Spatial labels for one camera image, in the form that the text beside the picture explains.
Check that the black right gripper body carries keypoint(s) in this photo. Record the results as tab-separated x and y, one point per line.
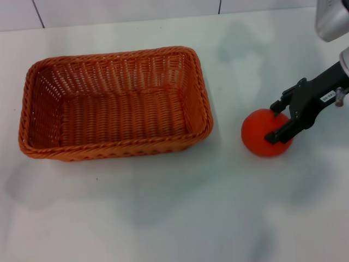
310	101

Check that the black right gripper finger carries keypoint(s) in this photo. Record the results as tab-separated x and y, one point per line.
286	101
286	132

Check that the orange fruit with stem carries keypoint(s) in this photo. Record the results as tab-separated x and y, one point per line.
256	136

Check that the orange woven plastic basket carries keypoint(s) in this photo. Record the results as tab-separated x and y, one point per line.
117	117

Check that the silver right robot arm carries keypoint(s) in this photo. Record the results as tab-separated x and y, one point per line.
331	19

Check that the small grey metal knob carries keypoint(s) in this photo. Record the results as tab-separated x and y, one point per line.
342	96

